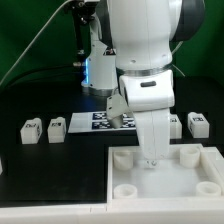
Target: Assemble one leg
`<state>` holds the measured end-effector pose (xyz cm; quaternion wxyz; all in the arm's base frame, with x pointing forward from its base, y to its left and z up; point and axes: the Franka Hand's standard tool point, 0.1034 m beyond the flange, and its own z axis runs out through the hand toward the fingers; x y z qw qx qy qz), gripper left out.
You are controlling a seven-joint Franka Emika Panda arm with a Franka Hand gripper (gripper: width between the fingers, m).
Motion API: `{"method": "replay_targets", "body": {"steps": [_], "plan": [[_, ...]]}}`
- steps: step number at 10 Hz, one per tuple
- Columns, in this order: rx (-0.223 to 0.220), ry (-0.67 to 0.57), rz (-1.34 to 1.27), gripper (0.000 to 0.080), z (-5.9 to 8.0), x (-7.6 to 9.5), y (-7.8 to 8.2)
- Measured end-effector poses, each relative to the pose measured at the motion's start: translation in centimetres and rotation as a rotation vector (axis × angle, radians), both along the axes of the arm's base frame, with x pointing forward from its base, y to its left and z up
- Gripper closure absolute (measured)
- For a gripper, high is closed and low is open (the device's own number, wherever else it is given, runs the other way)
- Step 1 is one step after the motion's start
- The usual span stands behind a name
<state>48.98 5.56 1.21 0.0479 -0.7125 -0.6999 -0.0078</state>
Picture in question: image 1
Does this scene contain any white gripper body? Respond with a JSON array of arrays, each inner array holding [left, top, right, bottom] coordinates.
[[134, 108, 172, 169]]

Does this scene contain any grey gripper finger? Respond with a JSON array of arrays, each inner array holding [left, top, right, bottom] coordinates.
[[106, 94, 130, 129]]

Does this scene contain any white square table top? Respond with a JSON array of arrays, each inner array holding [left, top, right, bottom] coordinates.
[[107, 144, 224, 200]]

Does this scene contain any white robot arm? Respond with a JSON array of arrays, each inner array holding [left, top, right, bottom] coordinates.
[[84, 0, 205, 168]]

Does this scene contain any white marker sheet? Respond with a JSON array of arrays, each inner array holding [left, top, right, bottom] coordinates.
[[68, 111, 135, 133]]

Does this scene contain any white part left edge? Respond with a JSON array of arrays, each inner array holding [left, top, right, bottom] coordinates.
[[0, 158, 3, 176]]

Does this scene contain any white cable right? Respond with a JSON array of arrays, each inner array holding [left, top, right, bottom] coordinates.
[[170, 40, 186, 78]]

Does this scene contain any white cable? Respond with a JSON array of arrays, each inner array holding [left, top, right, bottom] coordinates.
[[170, 40, 186, 78], [0, 0, 75, 88]]

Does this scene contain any white L-shaped obstacle wall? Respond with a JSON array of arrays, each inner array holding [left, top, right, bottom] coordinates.
[[201, 147, 224, 195]]

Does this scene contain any black cable on table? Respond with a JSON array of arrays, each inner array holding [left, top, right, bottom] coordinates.
[[0, 65, 84, 98]]

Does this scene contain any white front rail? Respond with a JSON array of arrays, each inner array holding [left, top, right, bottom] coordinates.
[[0, 198, 224, 224]]

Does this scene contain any black camera stand pole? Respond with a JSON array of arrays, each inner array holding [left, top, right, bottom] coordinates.
[[64, 0, 97, 64]]

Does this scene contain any white cable left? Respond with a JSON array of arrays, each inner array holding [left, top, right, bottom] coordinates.
[[0, 0, 75, 88]]

